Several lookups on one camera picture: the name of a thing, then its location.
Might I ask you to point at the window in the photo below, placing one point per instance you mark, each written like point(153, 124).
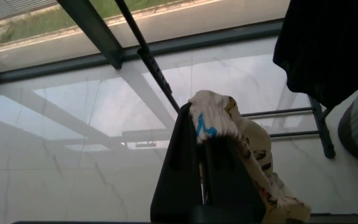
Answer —
point(98, 34)

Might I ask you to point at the black clothes rack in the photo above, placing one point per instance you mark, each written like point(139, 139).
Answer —
point(154, 68)

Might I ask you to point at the black garment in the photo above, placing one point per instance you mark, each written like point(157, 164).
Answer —
point(331, 46)

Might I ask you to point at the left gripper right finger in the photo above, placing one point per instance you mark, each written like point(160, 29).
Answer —
point(232, 193)

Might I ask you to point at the cream printed garment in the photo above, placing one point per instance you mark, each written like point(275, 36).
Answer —
point(213, 112)

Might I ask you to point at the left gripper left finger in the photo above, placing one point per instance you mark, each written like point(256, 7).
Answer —
point(176, 186)

